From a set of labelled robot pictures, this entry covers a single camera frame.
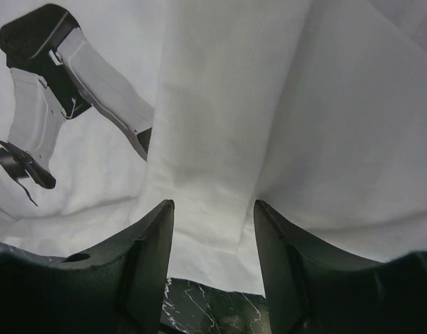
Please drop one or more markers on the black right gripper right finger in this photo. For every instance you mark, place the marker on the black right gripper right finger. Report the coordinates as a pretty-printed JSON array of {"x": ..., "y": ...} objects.
[{"x": 312, "y": 286}]

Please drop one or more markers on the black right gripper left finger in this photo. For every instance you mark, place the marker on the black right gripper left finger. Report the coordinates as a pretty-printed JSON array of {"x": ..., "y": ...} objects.
[{"x": 116, "y": 286}]

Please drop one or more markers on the white printed t-shirt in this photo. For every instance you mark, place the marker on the white printed t-shirt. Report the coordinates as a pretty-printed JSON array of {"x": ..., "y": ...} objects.
[{"x": 318, "y": 108}]

